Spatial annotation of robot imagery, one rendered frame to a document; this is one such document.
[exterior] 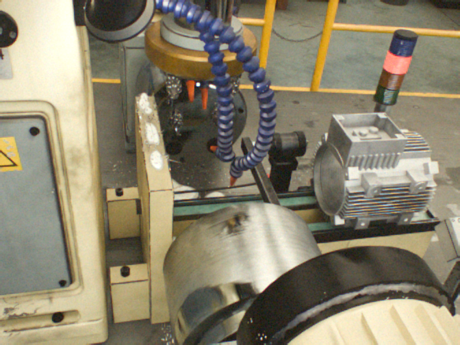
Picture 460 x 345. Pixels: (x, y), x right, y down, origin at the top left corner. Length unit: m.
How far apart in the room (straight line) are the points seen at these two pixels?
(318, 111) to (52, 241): 1.18
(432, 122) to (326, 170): 0.81
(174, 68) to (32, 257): 0.36
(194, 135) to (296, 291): 0.80
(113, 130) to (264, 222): 0.92
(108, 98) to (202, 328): 1.18
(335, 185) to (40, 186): 0.68
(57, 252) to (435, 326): 0.57
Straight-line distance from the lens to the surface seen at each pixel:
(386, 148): 0.98
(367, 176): 0.98
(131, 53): 1.26
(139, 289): 0.94
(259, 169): 1.00
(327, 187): 1.12
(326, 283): 0.37
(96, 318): 0.92
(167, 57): 0.73
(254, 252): 0.64
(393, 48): 1.31
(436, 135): 1.79
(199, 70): 0.72
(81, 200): 0.72
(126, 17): 0.46
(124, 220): 1.12
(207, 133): 1.14
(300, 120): 1.66
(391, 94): 1.35
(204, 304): 0.63
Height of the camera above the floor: 1.63
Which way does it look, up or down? 37 degrees down
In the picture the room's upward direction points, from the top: 7 degrees clockwise
